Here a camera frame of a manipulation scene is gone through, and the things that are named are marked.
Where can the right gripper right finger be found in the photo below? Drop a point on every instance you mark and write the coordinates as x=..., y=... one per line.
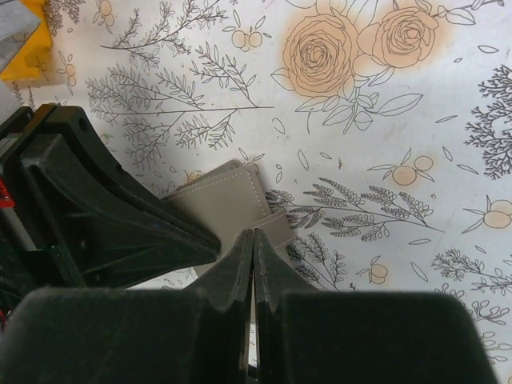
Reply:
x=306, y=335

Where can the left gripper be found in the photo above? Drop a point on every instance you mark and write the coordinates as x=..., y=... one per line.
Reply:
x=71, y=215

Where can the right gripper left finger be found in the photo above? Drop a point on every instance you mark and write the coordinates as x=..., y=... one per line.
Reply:
x=199, y=334

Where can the grey card holder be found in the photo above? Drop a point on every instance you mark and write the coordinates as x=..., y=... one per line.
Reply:
x=227, y=201

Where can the yellow toy bin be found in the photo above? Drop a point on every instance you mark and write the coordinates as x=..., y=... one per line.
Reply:
x=25, y=38

